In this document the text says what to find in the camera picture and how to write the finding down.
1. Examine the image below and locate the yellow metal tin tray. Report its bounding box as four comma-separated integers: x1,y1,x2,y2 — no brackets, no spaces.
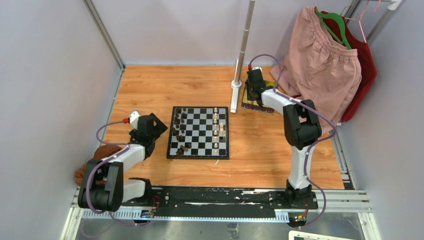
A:
241,79,275,114

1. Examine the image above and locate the pink wire hanger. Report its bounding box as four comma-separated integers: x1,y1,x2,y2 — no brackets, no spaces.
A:
341,0,382,43

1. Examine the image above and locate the brown crumpled cloth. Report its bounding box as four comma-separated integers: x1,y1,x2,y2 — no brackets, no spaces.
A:
74,145,123,187

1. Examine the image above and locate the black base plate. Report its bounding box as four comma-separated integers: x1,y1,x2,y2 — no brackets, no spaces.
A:
122,186,318,219

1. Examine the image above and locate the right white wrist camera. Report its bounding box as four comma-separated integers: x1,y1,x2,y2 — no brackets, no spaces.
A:
247,65,263,72

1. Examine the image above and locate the red hanging garment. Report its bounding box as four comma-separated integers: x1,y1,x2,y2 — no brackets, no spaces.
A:
341,24,377,122

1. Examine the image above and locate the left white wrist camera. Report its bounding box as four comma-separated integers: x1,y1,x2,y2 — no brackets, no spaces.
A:
123,110,141,130

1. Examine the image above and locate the pink hanging garment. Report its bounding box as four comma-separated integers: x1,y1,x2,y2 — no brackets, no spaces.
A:
270,6,362,124

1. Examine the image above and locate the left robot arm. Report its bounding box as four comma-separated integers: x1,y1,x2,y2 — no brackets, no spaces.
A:
77,110,168,214

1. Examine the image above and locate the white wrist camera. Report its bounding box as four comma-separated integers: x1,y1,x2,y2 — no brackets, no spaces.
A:
123,110,141,130
247,65,263,72

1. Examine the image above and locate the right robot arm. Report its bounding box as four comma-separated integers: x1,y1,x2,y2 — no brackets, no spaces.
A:
246,67,322,209

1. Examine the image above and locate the silver rack pole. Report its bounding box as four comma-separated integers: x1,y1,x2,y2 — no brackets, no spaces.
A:
231,0,256,90

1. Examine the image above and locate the black white chess board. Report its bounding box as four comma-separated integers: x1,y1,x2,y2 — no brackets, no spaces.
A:
166,106,230,160

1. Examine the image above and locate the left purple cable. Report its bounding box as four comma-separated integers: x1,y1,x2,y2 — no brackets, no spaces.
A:
85,120,157,227

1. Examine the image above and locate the green clothes hanger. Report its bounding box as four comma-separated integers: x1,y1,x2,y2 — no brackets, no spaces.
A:
314,9,352,51

